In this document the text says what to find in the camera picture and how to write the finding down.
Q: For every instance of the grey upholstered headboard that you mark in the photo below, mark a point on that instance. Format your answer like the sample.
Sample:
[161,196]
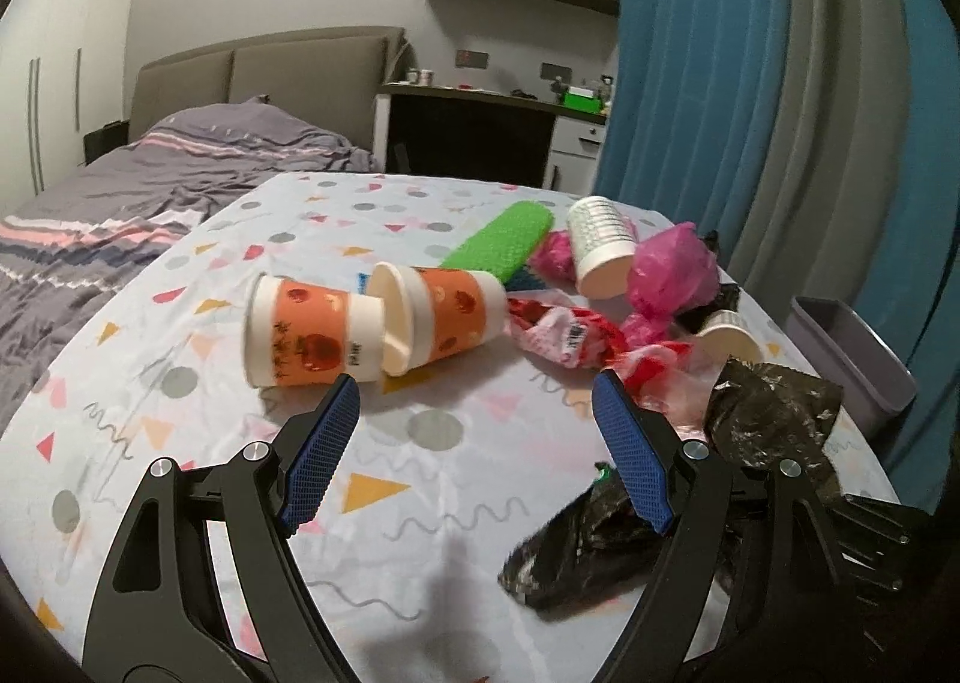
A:
[328,77]

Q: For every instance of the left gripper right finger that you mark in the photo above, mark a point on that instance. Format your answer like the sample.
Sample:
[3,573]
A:
[791,611]

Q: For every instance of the green foam net sleeve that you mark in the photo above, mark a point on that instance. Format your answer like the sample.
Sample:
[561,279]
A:
[503,246]

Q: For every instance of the red white plastic bag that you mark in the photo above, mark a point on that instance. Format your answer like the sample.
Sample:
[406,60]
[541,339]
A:
[585,345]

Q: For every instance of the dark desk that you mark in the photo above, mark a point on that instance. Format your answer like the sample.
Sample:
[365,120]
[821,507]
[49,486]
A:
[444,132]

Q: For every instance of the black plastic bag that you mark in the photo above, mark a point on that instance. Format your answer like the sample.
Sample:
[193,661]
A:
[753,414]

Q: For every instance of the blue foam net sleeve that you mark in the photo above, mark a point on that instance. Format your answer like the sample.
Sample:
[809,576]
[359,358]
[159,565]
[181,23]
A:
[524,280]

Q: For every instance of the small grid paper cup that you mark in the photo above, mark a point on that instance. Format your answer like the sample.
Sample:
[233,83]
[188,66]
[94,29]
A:
[725,335]

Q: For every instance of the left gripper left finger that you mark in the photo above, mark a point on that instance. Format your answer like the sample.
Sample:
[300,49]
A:
[157,614]

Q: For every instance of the blue grey curtain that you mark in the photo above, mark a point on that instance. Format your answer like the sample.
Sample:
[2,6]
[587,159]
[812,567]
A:
[819,139]

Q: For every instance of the white drawer cabinet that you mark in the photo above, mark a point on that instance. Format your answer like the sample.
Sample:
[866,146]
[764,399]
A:
[574,156]

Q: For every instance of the green box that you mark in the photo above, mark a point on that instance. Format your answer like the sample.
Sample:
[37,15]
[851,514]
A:
[582,99]

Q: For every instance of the black bedside table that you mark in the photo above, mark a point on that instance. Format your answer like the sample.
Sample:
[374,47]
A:
[105,139]

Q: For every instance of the large grid paper cup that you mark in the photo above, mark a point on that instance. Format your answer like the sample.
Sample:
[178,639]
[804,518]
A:
[603,247]

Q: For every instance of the pink plastic bag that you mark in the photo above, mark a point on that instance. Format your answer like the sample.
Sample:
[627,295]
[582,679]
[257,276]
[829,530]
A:
[671,272]
[553,259]

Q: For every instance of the orange apple paper cup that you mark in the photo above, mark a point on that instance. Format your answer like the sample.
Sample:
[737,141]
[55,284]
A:
[298,333]

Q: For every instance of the white wardrobe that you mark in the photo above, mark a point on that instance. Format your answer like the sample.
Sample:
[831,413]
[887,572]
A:
[63,64]

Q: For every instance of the purple trash bin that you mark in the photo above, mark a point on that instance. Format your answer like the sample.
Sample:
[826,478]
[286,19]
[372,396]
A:
[877,387]

